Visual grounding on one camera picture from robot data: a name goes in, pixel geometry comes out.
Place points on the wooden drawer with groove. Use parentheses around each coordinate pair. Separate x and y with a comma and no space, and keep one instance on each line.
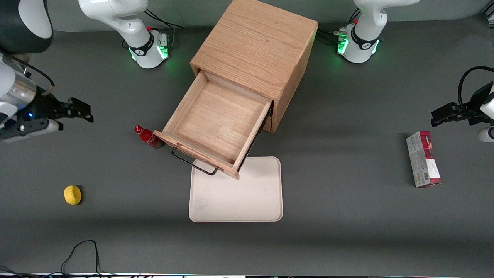
(216,119)

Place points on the beige plastic tray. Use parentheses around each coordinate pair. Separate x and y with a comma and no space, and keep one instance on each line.
(239,197)

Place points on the oak wooden drawer cabinet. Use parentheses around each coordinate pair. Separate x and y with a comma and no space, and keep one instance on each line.
(258,42)

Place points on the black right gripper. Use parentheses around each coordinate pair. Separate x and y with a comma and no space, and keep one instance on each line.
(43,106)

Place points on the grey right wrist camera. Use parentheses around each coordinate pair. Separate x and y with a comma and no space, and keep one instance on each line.
(50,125)

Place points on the grey and red carton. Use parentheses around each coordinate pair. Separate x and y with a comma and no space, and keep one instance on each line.
(422,158)

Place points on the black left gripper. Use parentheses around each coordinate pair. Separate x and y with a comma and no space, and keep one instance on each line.
(475,104)

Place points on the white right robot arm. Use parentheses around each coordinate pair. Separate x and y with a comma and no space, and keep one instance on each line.
(131,23)

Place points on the red soda bottle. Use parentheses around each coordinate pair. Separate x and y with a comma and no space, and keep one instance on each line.
(144,135)

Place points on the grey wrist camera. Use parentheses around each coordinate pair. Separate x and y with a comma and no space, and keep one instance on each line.
(485,135)
(50,125)

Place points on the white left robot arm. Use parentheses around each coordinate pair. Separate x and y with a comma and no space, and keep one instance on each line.
(362,42)

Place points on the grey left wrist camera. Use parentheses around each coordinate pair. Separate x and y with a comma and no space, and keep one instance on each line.
(485,135)

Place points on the yellow lemon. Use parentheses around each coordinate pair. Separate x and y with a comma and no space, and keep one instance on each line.
(72,195)

